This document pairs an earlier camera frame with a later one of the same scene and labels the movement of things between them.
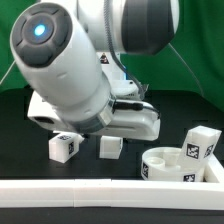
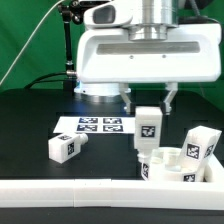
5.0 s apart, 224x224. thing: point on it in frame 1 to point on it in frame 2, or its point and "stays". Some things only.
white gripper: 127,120 to 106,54
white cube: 198,145 stays
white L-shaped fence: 136,194 stays
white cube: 110,147 to 148,135
